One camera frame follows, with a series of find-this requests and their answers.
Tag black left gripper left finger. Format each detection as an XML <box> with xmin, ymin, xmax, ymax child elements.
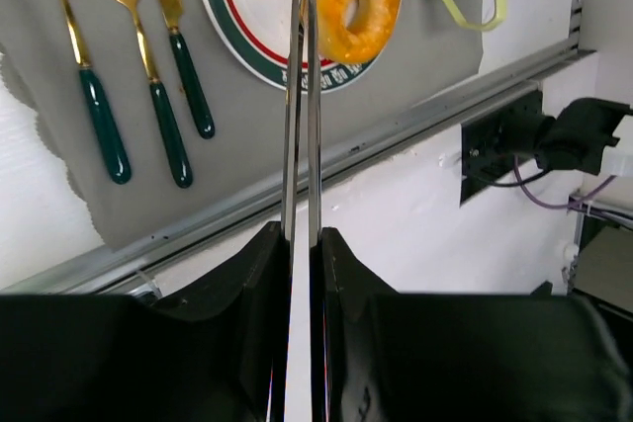
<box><xmin>155</xmin><ymin>221</ymin><xmax>290</xmax><ymax>421</ymax></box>

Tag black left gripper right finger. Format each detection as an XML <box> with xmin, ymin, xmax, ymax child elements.
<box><xmin>321</xmin><ymin>227</ymin><xmax>632</xmax><ymax>421</ymax></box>

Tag metal tongs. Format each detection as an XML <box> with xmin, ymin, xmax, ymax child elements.
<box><xmin>270</xmin><ymin>0</ymin><xmax>320</xmax><ymax>421</ymax></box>

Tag orange bagel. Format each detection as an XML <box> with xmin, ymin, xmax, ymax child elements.
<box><xmin>316</xmin><ymin>0</ymin><xmax>401</xmax><ymax>64</ymax></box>

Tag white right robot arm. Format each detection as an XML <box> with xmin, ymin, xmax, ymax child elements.
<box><xmin>495</xmin><ymin>98</ymin><xmax>632</xmax><ymax>176</ymax></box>

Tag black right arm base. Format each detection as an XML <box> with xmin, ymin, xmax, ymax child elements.
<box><xmin>460</xmin><ymin>91</ymin><xmax>553</xmax><ymax>204</ymax></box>

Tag grey placemat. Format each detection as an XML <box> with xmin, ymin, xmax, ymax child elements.
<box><xmin>0</xmin><ymin>0</ymin><xmax>487</xmax><ymax>250</ymax></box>

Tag white plate green rim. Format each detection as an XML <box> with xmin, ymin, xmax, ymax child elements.
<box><xmin>192</xmin><ymin>0</ymin><xmax>406</xmax><ymax>94</ymax></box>

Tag aluminium front rail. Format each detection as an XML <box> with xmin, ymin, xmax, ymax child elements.
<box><xmin>1</xmin><ymin>44</ymin><xmax>587</xmax><ymax>295</ymax></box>

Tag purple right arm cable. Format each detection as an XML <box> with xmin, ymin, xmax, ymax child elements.
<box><xmin>511</xmin><ymin>154</ymin><xmax>619</xmax><ymax>211</ymax></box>

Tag gold fork green handle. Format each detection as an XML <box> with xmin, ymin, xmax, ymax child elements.
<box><xmin>116</xmin><ymin>0</ymin><xmax>194</xmax><ymax>189</ymax></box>

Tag gold knife green handle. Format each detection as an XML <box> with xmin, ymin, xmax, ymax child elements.
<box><xmin>158</xmin><ymin>0</ymin><xmax>216</xmax><ymax>139</ymax></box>

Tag gold spoon green handle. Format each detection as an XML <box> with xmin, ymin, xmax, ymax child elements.
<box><xmin>10</xmin><ymin>0</ymin><xmax>133</xmax><ymax>186</ymax></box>

